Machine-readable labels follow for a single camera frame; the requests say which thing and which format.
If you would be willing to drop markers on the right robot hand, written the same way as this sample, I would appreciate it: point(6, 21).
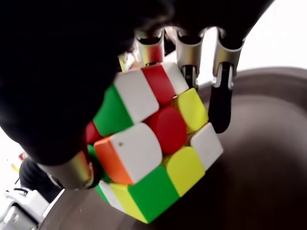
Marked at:
point(60, 72)

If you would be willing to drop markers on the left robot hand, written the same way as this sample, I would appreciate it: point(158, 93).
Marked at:
point(38, 179)

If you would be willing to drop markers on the multicoloured Rubik's cube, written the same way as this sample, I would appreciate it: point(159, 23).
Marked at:
point(134, 143)

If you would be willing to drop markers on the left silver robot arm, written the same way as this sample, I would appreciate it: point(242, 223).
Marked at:
point(21, 210)

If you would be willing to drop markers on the round dark brown plate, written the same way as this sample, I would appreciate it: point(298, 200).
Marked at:
point(263, 167)

